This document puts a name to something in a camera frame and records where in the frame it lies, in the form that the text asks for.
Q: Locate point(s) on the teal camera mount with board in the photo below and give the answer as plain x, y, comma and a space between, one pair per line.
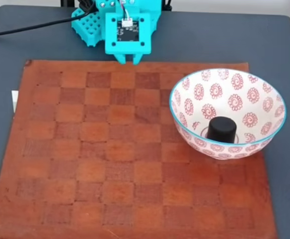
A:
127, 32

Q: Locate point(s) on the white paper slip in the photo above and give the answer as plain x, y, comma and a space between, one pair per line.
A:
15, 99

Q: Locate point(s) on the black cylinder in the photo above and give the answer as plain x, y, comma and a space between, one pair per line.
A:
222, 129

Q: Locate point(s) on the black clamp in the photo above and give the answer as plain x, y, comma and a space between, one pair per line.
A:
166, 5
66, 3

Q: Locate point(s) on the white bowl with red flowers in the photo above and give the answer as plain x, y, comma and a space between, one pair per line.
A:
234, 99

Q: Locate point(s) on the brown wooden chessboard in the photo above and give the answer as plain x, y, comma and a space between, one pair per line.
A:
135, 174

